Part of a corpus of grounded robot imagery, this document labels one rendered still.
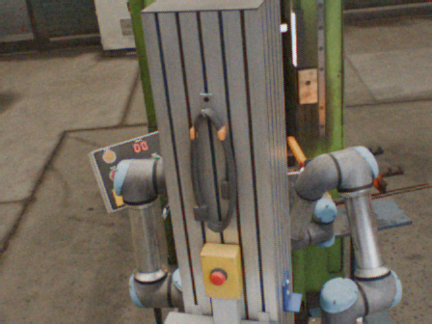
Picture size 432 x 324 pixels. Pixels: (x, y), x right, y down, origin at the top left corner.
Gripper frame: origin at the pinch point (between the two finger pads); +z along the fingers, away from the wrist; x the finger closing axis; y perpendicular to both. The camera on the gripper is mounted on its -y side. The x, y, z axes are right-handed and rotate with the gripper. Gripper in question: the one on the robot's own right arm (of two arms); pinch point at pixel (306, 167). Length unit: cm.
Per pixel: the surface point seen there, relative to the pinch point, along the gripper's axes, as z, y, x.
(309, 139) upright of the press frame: 56, 13, 13
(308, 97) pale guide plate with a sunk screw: 53, -10, 13
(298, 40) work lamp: 51, -39, 9
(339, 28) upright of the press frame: 55, -41, 29
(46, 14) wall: 653, 38, -231
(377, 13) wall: 617, 84, 231
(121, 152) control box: 28, -5, -77
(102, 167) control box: 22, -1, -85
